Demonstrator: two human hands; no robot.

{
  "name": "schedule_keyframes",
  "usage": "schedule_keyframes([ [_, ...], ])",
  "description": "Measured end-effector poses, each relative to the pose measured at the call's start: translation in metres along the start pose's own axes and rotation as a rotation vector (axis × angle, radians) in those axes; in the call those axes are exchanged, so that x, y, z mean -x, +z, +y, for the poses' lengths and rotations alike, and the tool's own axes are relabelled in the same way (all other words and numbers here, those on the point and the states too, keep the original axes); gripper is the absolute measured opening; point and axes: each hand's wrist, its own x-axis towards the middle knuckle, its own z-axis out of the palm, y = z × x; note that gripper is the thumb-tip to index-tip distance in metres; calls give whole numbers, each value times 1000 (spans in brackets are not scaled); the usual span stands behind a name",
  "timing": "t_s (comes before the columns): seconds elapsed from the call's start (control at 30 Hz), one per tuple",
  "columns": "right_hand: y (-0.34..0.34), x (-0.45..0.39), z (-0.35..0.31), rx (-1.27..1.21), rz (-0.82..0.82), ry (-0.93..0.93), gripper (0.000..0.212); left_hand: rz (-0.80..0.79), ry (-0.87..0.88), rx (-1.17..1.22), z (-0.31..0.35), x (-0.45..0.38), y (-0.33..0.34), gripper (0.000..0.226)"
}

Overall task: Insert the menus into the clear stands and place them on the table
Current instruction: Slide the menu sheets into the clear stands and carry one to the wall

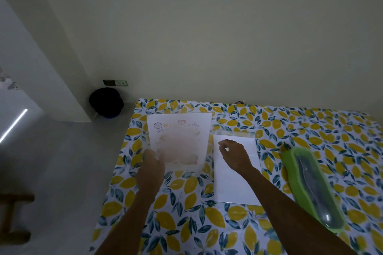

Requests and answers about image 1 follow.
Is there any clear plastic sleeve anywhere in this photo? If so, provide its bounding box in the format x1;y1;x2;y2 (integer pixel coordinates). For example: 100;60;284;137
211;130;264;207

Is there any person's left hand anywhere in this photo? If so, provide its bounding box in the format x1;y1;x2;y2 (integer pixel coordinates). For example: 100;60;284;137
136;148;167;194

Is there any person's right hand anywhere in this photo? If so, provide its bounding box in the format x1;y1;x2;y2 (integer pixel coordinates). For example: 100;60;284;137
218;139;261;176

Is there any lemon print tablecloth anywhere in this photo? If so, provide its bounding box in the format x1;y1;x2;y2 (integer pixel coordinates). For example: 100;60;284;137
90;98;383;255

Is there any printed paper sheet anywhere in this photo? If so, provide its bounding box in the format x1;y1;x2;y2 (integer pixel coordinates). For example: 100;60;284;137
146;112;213;172

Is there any blank white paper sheet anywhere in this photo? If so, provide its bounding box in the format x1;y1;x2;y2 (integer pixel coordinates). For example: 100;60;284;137
213;134;263;206

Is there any person's left forearm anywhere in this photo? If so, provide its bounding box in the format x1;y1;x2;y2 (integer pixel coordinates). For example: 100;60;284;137
95;187;163;255

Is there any wooden stool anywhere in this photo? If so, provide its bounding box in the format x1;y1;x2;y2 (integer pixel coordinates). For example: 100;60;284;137
0;192;35;245

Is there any person's right forearm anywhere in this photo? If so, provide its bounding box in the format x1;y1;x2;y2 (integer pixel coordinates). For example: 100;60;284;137
244;168;357;255

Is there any green tray with clear lid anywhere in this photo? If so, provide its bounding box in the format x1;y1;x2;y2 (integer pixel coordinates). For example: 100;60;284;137
279;145;348;233

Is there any black bag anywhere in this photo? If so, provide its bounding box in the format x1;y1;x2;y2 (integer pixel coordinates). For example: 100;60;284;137
88;87;125;120

